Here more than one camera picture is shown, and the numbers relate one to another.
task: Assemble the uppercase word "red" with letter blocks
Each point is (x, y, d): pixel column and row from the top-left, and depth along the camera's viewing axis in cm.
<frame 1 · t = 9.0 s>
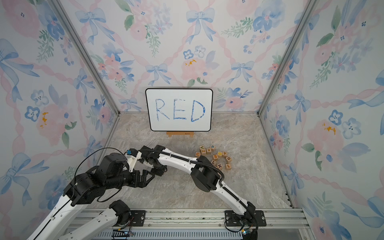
left hand: (148, 174, 67), fingers open
right hand: (161, 168, 90), fingers open
whiteboard with blue RED: (179, 109, 97), point 20 cm above the table
wooden whiteboard easel stand: (170, 133, 108), point 2 cm above the table
wooden block letter V: (201, 147, 100), point 3 cm above the table
wooden block letter P: (213, 147, 99), point 3 cm above the table
wooden block letter Y: (224, 154, 97), point 3 cm above the table
wooden block letter G: (228, 159, 94), point 3 cm above the table
wooden block letter L: (228, 165, 92), point 3 cm above the table

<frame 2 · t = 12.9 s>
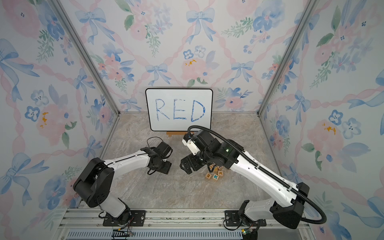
left hand: (166, 167, 90), fingers open
right hand: (189, 160, 67), fingers open
wooden block letter K teal: (215, 176, 87), point 3 cm above the table
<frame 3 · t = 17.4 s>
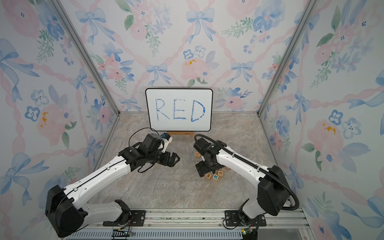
left hand: (173, 156, 78), fingers open
right hand: (208, 169, 81), fingers open
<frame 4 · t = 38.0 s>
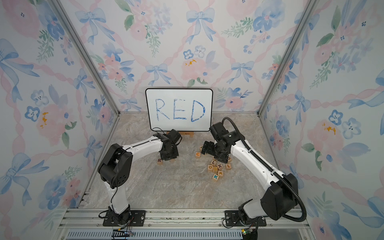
left hand: (176, 156, 94), fingers open
right hand: (209, 154, 80), fingers open
plain wooden block: (215, 170, 89), point 3 cm above the table
